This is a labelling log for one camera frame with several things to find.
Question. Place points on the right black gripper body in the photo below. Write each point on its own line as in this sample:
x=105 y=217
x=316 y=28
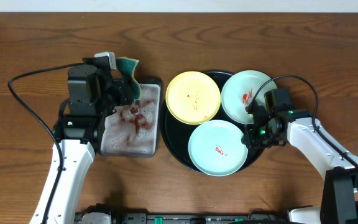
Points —
x=261 y=136

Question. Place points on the light blue plate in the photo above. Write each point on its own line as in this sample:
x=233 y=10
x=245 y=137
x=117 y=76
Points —
x=215 y=148
x=239 y=91

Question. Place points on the yellow plate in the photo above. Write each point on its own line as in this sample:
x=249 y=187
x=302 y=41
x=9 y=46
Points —
x=193 y=97

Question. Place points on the green yellow sponge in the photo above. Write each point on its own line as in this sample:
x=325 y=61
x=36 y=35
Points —
x=126 y=67

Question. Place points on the rectangular black soapy tray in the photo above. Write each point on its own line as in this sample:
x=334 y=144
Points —
x=133 y=129

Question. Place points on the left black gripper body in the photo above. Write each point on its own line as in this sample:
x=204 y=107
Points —
x=112 y=99

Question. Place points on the round black tray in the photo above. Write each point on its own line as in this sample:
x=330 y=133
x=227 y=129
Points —
x=176 y=134

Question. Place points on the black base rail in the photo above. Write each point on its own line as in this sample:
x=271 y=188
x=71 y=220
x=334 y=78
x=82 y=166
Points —
x=101 y=213

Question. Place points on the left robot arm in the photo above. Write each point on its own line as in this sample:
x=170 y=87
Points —
x=96 y=87

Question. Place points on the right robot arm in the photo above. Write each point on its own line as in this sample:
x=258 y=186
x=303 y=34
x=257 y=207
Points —
x=337 y=166

